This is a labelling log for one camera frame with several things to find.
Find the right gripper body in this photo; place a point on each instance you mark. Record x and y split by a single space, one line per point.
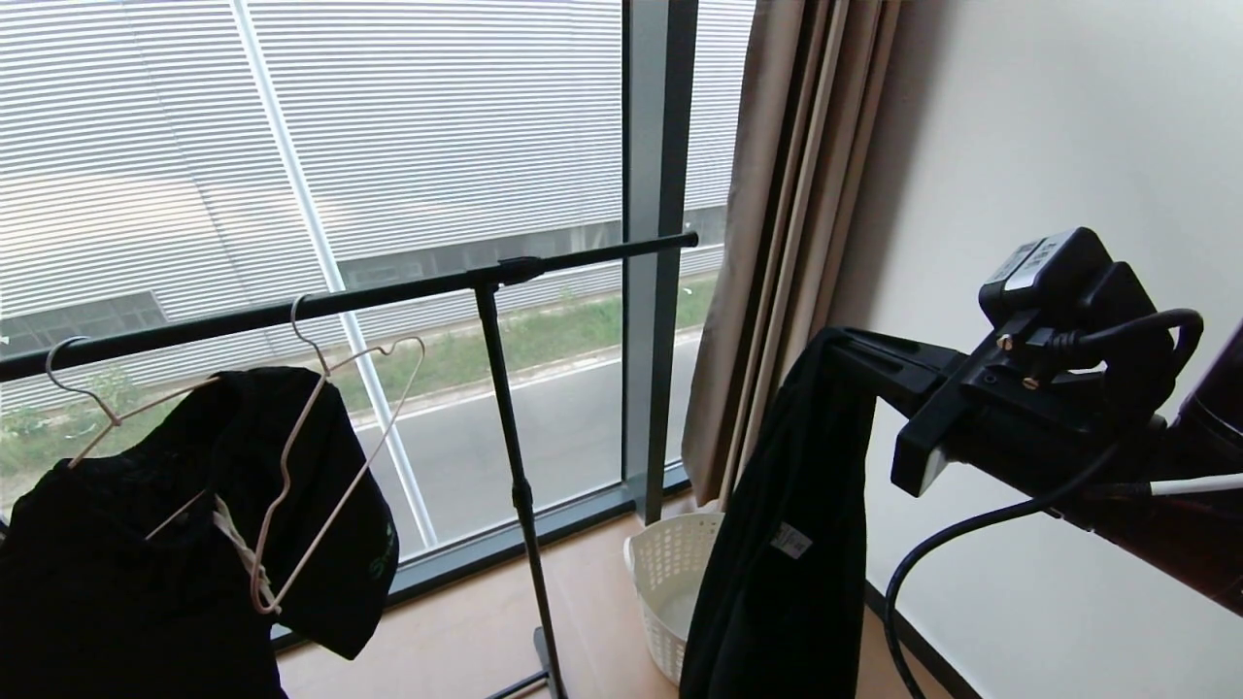
1020 437

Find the black garment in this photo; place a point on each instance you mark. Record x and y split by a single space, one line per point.
757 631

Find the pink clothes hanger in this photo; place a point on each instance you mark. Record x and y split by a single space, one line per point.
165 402
283 481

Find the white laundry basket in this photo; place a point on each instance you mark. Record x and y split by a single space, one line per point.
680 607

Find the black clothes rack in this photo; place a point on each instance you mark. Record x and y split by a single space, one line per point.
388 295

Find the brown curtain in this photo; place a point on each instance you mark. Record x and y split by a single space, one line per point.
738 291

